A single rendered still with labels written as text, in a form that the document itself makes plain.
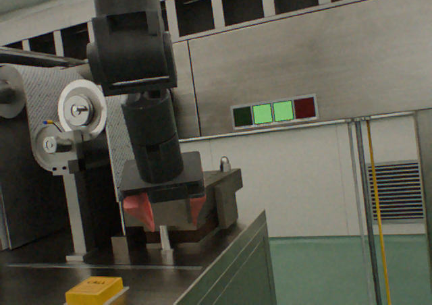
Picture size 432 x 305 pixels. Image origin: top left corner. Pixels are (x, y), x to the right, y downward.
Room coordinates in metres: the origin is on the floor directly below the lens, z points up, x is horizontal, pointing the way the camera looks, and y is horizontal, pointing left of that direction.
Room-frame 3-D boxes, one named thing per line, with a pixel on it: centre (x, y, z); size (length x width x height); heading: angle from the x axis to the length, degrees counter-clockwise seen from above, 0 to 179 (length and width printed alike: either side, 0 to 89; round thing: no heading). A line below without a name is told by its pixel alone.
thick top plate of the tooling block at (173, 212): (1.01, 0.08, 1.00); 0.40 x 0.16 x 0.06; 159
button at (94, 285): (0.65, 0.25, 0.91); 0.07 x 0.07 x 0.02; 69
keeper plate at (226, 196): (1.00, -0.01, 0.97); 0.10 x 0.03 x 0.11; 159
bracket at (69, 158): (0.91, 0.36, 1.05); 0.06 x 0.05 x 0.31; 159
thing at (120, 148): (1.02, 0.21, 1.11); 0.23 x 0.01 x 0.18; 159
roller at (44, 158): (1.09, 0.38, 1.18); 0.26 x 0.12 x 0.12; 159
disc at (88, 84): (0.93, 0.31, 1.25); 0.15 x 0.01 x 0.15; 69
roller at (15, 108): (1.14, 0.50, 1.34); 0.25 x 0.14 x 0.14; 159
